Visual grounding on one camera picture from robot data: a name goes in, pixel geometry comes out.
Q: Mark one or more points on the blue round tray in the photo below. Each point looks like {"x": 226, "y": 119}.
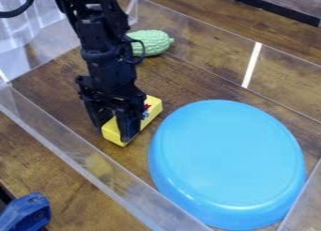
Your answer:
{"x": 227, "y": 163}

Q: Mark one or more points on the yellow brick with label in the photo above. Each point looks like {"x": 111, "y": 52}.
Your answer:
{"x": 110, "y": 129}

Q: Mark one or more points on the clear acrylic enclosure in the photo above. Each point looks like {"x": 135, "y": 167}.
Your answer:
{"x": 209, "y": 63}

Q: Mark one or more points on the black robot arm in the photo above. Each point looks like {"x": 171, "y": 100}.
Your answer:
{"x": 99, "y": 23}

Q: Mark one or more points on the blue clamp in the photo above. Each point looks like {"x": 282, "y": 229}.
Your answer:
{"x": 25, "y": 213}

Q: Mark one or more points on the green knobbly toy vegetable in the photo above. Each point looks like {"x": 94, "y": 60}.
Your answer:
{"x": 152, "y": 42}

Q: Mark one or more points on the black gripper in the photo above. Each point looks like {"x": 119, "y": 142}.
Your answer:
{"x": 108, "y": 91}

